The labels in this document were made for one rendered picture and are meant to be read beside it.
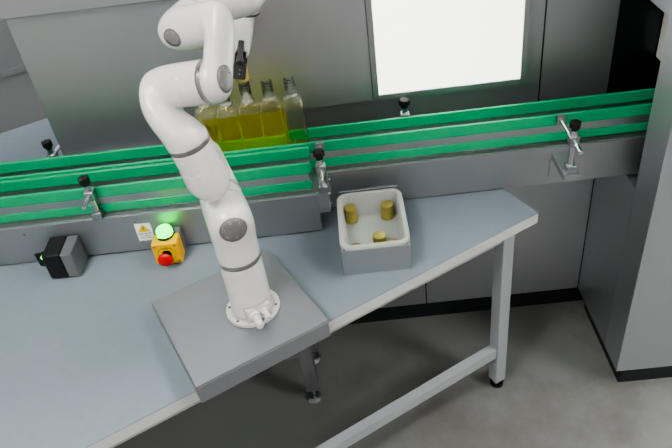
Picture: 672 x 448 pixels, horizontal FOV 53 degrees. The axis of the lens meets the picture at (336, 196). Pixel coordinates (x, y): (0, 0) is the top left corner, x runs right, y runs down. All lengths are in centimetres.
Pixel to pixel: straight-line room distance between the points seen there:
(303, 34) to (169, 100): 62
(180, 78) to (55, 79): 81
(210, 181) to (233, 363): 41
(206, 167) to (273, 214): 51
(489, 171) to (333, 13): 60
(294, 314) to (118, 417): 43
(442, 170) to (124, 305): 91
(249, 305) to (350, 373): 98
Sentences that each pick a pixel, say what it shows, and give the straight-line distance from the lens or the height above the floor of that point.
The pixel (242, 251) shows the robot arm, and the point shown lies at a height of 100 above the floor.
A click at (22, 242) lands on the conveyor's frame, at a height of 83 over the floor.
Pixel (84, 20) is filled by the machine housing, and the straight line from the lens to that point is 194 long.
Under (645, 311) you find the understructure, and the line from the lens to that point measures 220.
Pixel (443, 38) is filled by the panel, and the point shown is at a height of 114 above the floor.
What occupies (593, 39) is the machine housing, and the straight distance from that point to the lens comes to 203.
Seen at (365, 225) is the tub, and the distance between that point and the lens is 181.
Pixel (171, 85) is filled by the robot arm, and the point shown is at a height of 138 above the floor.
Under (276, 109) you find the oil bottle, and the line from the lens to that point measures 176.
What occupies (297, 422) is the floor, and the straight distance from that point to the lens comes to 236.
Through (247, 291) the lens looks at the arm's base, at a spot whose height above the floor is 89.
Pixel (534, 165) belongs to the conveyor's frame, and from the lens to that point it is 193.
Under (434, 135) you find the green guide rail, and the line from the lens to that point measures 182.
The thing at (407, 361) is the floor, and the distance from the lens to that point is 247.
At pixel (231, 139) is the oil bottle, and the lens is 182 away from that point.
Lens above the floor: 193
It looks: 37 degrees down
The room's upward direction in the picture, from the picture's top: 8 degrees counter-clockwise
